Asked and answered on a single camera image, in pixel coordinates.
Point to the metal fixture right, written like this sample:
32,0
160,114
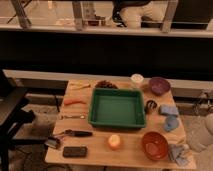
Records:
203,98

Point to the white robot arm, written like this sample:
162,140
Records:
203,137

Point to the black rectangular remote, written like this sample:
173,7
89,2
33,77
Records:
69,152

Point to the orange carrot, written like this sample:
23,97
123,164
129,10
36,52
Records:
72,102

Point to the white lidded cup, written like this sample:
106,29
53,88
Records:
136,81

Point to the light blue towel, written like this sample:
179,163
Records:
176,154

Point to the purple bowl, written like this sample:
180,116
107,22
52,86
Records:
159,86

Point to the green plastic tray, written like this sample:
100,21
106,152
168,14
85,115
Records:
117,108

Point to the red bowl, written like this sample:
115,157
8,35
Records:
155,146

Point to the small black metal box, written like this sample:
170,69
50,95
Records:
53,142

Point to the blue sponge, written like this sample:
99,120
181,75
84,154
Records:
168,110

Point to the yellow apple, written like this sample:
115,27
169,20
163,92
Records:
114,141

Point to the black stand left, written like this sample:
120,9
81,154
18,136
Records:
12,117

